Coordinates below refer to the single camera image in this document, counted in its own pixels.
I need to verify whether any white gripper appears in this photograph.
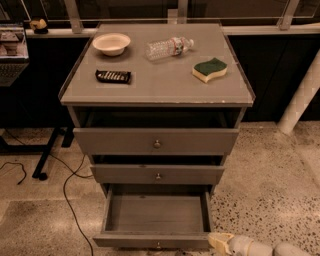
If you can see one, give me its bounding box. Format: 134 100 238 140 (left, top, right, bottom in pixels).
208 232 273 256

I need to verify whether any grey bottom drawer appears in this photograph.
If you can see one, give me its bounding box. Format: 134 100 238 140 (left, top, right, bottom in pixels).
94 184 214 249

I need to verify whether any grey drawer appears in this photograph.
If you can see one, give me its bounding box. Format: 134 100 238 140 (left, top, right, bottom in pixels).
91 155 224 185
74 112 239 155
94 184 214 249

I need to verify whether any grey middle drawer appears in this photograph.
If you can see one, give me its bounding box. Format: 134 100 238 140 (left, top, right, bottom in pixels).
91 155 224 185

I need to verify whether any grey drawer cabinet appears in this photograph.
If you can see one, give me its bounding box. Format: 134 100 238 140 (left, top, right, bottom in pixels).
57 22 257 194

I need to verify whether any grey top drawer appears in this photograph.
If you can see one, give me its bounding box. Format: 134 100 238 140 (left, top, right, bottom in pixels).
74 112 239 155

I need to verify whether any green yellow sponge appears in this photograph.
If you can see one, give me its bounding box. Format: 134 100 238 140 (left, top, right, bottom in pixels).
192 58 227 83

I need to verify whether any white diagonal pipe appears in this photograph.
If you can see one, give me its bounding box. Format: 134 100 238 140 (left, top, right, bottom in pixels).
277 50 320 134

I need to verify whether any black snack packet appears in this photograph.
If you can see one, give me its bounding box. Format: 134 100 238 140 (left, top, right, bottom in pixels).
95 70 131 84

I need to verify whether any clear plastic water bottle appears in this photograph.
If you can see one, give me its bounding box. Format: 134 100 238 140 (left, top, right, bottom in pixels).
145 37 194 61

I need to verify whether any white bowl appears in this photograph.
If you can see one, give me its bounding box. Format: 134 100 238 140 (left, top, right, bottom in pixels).
93 33 131 56

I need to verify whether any metal window railing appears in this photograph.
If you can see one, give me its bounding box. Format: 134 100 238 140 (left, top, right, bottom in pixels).
18 0 320 35

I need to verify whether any laptop computer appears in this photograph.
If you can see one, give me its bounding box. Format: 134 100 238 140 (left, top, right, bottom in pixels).
0 23 29 87

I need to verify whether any yellow black small object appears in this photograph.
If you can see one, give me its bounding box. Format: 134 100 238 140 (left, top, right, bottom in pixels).
29 18 48 34

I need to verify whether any black floor cable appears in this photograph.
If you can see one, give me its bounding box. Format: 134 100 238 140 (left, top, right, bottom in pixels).
3 128 95 256

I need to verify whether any black desk frame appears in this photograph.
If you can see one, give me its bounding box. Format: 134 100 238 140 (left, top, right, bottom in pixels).
0 127 74 180

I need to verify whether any black short cable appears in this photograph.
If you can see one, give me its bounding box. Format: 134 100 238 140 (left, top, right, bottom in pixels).
0 161 28 186

